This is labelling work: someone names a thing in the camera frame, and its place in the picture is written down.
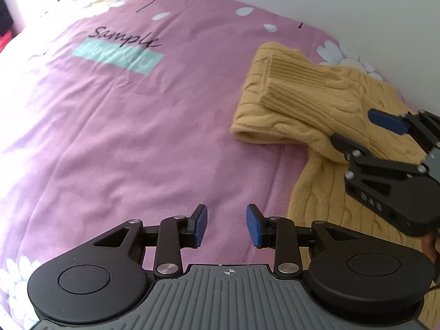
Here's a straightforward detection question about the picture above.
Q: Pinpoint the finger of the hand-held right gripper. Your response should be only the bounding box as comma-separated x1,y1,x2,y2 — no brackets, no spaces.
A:
367,108,440,152
330,132,430,176

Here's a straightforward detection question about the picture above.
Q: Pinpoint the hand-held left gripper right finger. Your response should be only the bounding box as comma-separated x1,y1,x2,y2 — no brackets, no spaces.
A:
245,203,362,280

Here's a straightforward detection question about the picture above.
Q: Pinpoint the pink floral bedsheet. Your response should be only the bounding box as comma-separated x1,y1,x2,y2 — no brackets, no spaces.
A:
0,0,440,330

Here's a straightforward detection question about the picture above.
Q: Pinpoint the white headboard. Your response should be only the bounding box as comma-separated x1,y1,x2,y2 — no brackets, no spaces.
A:
164,0,440,105

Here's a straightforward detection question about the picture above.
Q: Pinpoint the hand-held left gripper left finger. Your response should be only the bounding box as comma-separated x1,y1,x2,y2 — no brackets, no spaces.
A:
93,204,209,280

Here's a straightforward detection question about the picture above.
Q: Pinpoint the person's right hand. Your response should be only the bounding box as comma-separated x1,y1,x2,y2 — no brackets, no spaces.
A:
421,233,440,265

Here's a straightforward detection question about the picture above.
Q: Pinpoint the yellow cable-knit cardigan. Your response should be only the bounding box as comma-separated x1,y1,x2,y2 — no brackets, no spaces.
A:
230,41,440,330

